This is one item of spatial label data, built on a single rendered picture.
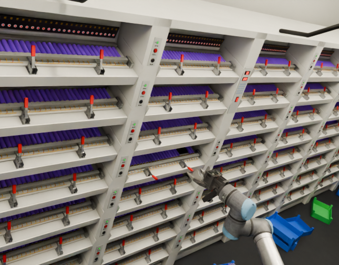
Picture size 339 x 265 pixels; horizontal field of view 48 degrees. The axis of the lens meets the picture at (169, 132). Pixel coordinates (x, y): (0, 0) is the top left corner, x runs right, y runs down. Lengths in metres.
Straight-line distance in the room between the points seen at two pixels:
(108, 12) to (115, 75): 0.26
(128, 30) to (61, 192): 0.76
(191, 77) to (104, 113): 0.46
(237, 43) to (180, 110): 0.50
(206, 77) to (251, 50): 0.32
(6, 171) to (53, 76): 0.40
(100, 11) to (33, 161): 0.63
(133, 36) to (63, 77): 0.38
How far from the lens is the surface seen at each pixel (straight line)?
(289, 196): 3.97
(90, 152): 1.69
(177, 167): 2.15
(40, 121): 1.46
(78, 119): 1.53
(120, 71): 1.56
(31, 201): 1.68
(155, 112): 1.77
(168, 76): 1.70
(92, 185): 1.82
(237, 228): 1.82
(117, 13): 1.42
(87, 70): 1.47
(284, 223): 3.74
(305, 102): 2.94
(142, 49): 1.57
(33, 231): 1.83
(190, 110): 1.93
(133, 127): 1.71
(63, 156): 1.62
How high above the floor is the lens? 2.01
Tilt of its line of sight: 25 degrees down
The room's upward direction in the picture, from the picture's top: 18 degrees clockwise
